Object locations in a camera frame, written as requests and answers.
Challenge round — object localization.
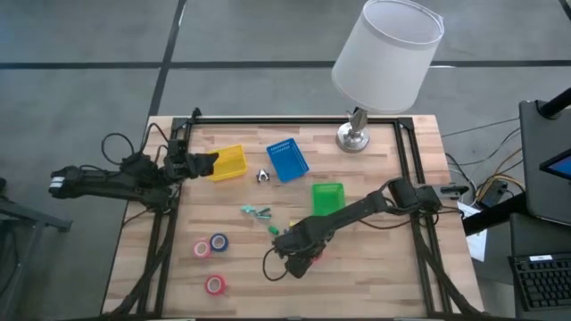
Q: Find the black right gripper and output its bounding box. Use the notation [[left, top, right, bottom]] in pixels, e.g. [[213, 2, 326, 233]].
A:
[[272, 216, 334, 280]]

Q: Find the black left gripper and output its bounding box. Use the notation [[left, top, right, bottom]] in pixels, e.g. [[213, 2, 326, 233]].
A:
[[163, 152, 220, 182]]

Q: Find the blue tape roll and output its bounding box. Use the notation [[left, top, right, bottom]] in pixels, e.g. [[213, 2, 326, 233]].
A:
[[209, 232, 230, 253]]

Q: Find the pink tape roll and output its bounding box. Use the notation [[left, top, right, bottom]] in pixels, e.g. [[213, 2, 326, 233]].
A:
[[192, 239, 212, 259]]

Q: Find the red tape roll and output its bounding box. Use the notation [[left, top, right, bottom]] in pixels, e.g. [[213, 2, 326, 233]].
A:
[[204, 274, 228, 296]]

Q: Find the yellow plastic basket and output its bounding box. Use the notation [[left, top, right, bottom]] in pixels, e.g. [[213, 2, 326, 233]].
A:
[[205, 144, 249, 183]]

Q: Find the green plastic basket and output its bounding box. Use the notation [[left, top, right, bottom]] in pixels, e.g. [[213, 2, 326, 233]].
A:
[[310, 181, 347, 218]]

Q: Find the blue plastic basket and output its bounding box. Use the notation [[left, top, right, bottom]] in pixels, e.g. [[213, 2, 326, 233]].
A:
[[265, 136, 310, 184]]

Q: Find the black metal stand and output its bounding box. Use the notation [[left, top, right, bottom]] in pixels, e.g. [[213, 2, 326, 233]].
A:
[[0, 177, 73, 321]]

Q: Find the white paper sheet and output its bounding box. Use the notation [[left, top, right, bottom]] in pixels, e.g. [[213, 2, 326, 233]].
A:
[[457, 202, 490, 263]]

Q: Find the black metal bar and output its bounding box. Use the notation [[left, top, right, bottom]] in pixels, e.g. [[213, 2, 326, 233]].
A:
[[461, 192, 528, 236]]

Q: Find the silver lamp with white shade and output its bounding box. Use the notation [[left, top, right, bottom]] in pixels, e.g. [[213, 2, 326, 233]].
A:
[[330, 0, 445, 154]]

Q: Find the black keyboard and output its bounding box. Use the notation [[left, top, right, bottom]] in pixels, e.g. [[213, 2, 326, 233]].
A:
[[508, 252, 571, 313]]

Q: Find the grey cart top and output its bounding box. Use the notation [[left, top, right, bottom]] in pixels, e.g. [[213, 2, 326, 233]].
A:
[[518, 98, 571, 226]]

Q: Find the computer monitor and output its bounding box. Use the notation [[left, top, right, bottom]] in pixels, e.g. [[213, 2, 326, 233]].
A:
[[538, 149, 571, 182]]

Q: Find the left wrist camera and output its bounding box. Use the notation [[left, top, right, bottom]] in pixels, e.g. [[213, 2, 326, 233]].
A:
[[166, 138, 187, 157]]

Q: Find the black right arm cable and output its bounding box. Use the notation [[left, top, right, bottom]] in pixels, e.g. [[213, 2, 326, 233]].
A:
[[261, 247, 291, 283]]

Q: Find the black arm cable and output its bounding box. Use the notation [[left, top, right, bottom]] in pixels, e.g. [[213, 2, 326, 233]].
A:
[[100, 132, 136, 167], [261, 247, 291, 283]]

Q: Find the black aluminium frame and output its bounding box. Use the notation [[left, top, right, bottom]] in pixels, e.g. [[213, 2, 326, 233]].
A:
[[100, 106, 487, 321]]

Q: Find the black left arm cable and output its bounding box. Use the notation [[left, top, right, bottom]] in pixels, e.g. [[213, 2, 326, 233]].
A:
[[100, 132, 136, 167]]

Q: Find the yellow cable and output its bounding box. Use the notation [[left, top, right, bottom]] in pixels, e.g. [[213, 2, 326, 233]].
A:
[[475, 146, 524, 202]]

